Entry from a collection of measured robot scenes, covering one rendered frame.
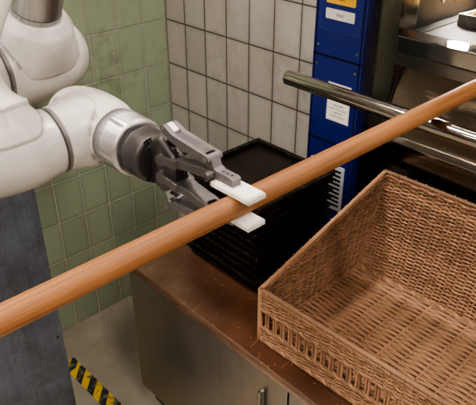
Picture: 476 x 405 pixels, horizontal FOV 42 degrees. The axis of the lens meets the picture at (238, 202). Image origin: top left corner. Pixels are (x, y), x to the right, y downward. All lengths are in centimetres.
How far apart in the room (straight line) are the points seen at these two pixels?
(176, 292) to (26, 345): 38
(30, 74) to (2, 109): 48
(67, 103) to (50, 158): 10
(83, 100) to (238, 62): 104
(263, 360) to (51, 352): 56
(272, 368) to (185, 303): 30
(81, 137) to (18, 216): 53
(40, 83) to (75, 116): 46
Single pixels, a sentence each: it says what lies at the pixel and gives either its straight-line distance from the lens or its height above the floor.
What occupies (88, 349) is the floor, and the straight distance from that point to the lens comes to 234.
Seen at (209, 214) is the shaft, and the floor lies 121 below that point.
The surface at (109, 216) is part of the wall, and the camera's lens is 229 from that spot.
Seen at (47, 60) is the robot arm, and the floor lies 119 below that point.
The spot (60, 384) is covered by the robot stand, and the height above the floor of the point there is 34.
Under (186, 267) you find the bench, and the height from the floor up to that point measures 58.
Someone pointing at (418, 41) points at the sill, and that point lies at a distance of 153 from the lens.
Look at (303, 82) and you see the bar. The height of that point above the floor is 117.
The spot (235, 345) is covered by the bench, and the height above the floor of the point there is 57.
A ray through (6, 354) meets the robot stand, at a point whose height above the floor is 53.
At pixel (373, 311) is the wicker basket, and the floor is 59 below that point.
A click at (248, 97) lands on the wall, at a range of 195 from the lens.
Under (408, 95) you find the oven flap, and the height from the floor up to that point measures 104.
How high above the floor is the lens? 159
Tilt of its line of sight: 31 degrees down
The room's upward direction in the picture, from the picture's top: straight up
